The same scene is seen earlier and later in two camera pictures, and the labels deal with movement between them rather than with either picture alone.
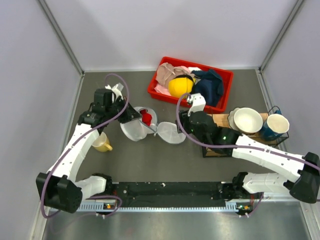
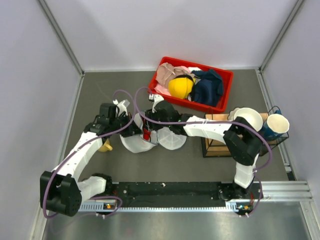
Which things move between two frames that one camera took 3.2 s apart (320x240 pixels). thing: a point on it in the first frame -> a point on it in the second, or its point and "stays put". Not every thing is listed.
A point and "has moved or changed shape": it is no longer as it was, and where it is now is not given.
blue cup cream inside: [276, 125] stays put
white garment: [194, 68] stays put
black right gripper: [184, 120] -> [152, 126]
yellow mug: [102, 143] stays put
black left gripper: [131, 110] -> [134, 129]
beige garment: [165, 72] stays put
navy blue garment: [210, 86] stays put
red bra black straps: [146, 117] has moved or changed shape
